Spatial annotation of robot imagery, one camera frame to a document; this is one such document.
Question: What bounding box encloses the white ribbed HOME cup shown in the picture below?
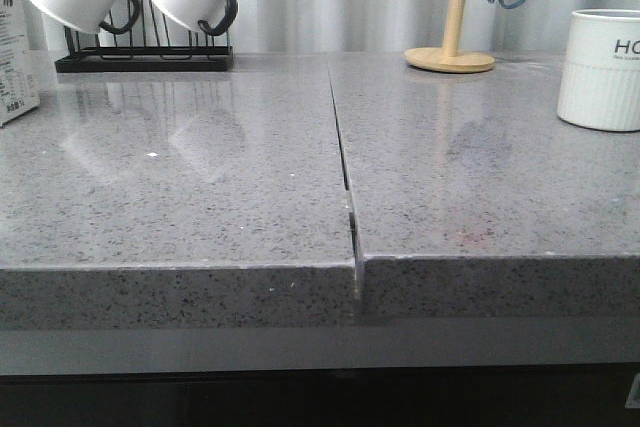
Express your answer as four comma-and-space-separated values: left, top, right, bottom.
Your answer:
557, 9, 639, 132

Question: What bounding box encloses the blue milk carton green cap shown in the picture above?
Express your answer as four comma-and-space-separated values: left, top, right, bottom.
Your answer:
1, 0, 40, 126

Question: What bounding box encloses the wooden mug tree stand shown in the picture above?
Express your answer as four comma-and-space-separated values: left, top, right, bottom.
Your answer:
404, 0, 495, 74

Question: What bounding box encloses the black wire mug rack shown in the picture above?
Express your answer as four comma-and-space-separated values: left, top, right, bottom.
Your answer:
55, 0, 234, 73

